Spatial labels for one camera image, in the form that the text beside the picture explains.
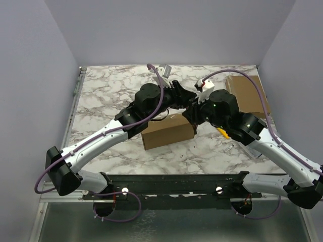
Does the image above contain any clear plastic screw box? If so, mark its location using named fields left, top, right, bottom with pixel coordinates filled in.
left=243, top=146, right=262, bottom=159

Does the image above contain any brown cardboard express box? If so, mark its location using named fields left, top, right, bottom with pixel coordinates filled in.
left=141, top=113, right=196, bottom=150

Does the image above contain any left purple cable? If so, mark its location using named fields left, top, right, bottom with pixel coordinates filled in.
left=34, top=63, right=167, bottom=223

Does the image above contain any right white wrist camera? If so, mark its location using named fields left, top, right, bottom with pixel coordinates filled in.
left=194, top=79, right=214, bottom=104

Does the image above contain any small silver metal piece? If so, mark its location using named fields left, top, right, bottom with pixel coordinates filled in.
left=224, top=144, right=235, bottom=153

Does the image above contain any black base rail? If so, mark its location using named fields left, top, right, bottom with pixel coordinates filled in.
left=83, top=171, right=249, bottom=210

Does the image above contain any aluminium extrusion frame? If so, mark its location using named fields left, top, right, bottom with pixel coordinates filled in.
left=40, top=65, right=322, bottom=241

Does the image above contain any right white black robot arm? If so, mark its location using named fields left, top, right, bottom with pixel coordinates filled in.
left=183, top=89, right=322, bottom=209

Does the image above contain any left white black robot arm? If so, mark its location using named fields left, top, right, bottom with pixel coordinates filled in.
left=45, top=81, right=196, bottom=199

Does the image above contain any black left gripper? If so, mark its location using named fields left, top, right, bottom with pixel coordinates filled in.
left=146, top=81, right=197, bottom=122

